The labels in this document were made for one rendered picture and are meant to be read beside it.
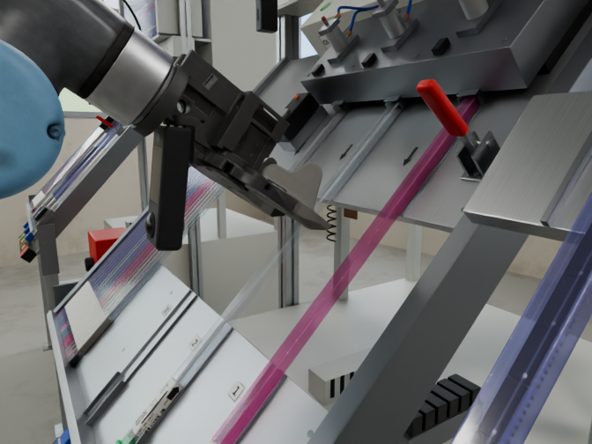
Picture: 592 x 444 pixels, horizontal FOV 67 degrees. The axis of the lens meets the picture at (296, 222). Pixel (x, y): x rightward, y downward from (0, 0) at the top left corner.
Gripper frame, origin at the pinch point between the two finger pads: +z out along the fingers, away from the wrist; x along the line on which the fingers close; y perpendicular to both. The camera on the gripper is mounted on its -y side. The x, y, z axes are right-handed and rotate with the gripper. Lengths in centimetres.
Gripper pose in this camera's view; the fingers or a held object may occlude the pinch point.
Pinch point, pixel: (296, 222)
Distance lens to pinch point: 50.4
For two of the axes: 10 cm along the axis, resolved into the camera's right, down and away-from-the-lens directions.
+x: -5.3, -1.7, 8.3
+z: 6.9, 4.8, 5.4
